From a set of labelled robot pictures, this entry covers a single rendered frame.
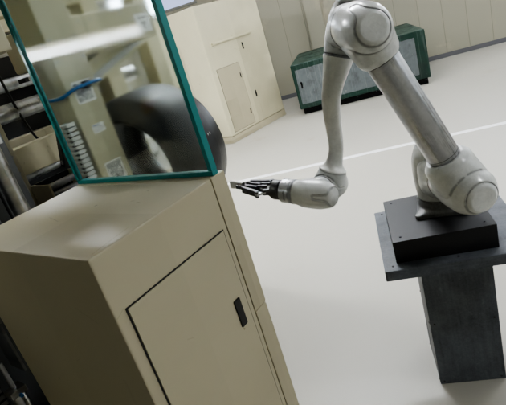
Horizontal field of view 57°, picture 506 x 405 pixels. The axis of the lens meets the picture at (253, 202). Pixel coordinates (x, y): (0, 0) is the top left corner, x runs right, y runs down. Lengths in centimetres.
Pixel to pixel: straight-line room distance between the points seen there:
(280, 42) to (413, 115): 816
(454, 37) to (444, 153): 824
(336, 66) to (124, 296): 98
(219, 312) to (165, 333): 16
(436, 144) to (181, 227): 85
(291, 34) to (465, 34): 314
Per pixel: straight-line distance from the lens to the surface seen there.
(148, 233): 94
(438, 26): 966
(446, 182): 155
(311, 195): 161
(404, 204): 195
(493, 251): 176
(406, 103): 145
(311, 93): 764
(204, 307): 106
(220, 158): 189
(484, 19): 983
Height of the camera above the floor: 156
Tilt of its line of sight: 20 degrees down
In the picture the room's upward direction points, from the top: 17 degrees counter-clockwise
